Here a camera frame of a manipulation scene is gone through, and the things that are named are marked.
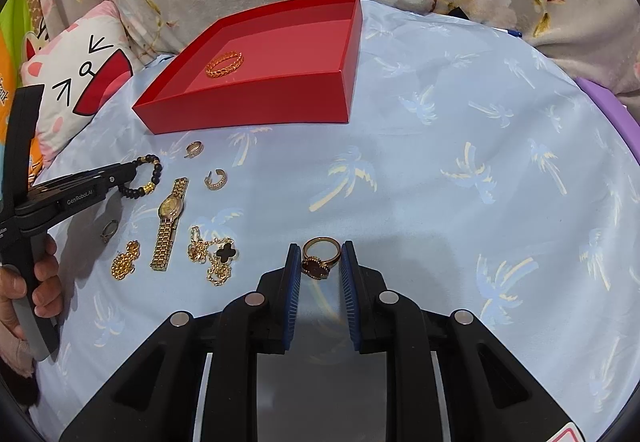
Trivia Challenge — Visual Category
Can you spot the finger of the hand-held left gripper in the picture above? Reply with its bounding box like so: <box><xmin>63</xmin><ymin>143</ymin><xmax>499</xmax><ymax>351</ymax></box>
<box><xmin>15</xmin><ymin>161</ymin><xmax>139</xmax><ymax>230</ymax></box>

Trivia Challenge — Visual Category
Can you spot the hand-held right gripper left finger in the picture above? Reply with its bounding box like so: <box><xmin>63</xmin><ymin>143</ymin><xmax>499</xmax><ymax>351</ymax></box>
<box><xmin>59</xmin><ymin>242</ymin><xmax>303</xmax><ymax>442</ymax></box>

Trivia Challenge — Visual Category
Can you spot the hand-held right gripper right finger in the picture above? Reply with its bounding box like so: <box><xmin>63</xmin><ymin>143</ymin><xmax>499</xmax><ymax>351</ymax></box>
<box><xmin>340</xmin><ymin>240</ymin><xmax>586</xmax><ymax>442</ymax></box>

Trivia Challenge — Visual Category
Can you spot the gold ring with brown stone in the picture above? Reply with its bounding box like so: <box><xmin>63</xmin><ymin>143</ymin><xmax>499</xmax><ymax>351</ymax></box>
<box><xmin>301</xmin><ymin>237</ymin><xmax>342</xmax><ymax>279</ymax></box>

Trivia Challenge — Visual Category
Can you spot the gold necklace with black clover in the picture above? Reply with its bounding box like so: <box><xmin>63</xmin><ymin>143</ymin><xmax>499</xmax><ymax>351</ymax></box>
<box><xmin>187</xmin><ymin>225</ymin><xmax>240</xmax><ymax>287</ymax></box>

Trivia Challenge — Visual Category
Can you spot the gold chain bracelet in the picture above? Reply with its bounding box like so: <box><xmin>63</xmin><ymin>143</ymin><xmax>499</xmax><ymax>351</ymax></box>
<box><xmin>111</xmin><ymin>239</ymin><xmax>142</xmax><ymax>281</ymax></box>

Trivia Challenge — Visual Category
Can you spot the dark bead bracelet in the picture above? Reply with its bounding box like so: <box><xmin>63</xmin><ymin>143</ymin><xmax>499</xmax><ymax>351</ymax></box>
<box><xmin>117</xmin><ymin>154</ymin><xmax>164</xmax><ymax>200</ymax></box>

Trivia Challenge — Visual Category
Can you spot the gold wrist watch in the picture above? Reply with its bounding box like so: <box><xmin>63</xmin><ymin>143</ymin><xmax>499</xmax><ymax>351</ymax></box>
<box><xmin>151</xmin><ymin>177</ymin><xmax>191</xmax><ymax>273</ymax></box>

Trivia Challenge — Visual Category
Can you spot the red cardboard box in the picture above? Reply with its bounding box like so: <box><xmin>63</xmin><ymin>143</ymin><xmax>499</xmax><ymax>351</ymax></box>
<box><xmin>132</xmin><ymin>0</ymin><xmax>362</xmax><ymax>137</ymax></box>

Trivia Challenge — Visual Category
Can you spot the person's left hand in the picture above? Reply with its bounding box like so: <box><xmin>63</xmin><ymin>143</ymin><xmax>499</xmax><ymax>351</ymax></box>
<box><xmin>0</xmin><ymin>237</ymin><xmax>63</xmax><ymax>340</ymax></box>

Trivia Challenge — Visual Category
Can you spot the cartoon cat pillow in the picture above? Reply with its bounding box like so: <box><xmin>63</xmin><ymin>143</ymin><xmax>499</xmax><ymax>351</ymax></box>
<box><xmin>22</xmin><ymin>0</ymin><xmax>143</xmax><ymax>167</ymax></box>

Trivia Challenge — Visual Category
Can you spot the green and orange printed bag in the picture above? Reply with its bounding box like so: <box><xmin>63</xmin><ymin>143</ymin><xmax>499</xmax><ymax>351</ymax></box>
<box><xmin>0</xmin><ymin>0</ymin><xmax>56</xmax><ymax>183</ymax></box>

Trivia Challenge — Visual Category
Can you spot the purple plastic object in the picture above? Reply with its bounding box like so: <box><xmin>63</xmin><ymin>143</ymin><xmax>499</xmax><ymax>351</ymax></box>
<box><xmin>575</xmin><ymin>76</ymin><xmax>640</xmax><ymax>143</ymax></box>

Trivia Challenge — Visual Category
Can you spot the gold chain bangle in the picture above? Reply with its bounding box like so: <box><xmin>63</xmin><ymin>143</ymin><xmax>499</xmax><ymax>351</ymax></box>
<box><xmin>205</xmin><ymin>50</ymin><xmax>245</xmax><ymax>78</ymax></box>

